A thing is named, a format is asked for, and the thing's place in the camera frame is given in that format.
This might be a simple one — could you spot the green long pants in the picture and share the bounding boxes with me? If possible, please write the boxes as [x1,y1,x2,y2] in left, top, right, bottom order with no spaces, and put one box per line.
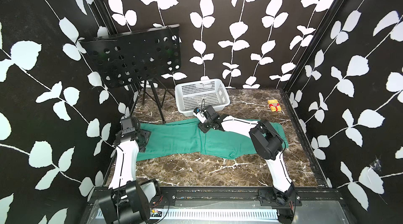
[136,117,290,162]

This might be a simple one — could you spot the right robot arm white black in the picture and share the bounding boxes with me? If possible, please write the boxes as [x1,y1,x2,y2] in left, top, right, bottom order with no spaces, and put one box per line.
[193,105,295,206]

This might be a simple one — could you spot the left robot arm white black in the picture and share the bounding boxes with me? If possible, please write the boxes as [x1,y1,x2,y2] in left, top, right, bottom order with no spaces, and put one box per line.
[99,117,160,224]

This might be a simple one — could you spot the white plastic basket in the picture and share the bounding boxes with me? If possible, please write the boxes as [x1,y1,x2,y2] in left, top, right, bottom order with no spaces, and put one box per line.
[175,79,230,117]

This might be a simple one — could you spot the yellow red small box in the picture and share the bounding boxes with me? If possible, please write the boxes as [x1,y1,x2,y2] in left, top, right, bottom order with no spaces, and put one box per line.
[268,99,282,112]

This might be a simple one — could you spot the black perforated music stand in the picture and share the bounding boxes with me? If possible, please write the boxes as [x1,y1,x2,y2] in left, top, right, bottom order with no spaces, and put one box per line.
[80,24,182,110]

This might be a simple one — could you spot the small green circuit board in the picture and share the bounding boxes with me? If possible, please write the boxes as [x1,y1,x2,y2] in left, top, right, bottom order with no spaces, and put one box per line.
[150,208,164,219]

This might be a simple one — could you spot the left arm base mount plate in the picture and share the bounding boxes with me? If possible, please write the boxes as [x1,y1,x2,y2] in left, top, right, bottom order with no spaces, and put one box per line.
[150,187,176,208]

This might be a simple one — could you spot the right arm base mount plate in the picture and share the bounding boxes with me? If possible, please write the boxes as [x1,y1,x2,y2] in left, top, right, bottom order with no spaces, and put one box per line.
[258,187,302,208]

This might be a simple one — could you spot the white slotted cable duct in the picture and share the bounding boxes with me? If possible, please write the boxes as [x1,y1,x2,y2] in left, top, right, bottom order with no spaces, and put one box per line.
[95,208,280,221]

